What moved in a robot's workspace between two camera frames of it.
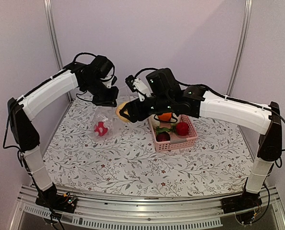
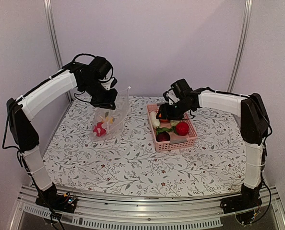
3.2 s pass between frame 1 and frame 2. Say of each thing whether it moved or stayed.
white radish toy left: stayed
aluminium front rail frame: stayed
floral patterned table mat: stayed
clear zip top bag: moved
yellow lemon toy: moved
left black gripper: stayed
